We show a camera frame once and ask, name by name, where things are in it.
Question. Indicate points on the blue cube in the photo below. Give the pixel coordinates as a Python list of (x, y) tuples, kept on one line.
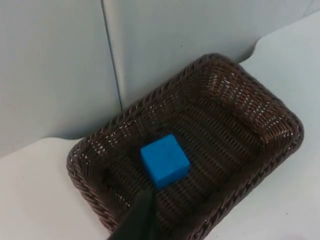
[(163, 161)]

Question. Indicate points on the dark brown wicker basket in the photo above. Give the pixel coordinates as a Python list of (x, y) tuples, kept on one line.
[(225, 140)]

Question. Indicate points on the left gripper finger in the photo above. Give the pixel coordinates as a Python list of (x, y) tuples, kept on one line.
[(140, 217)]

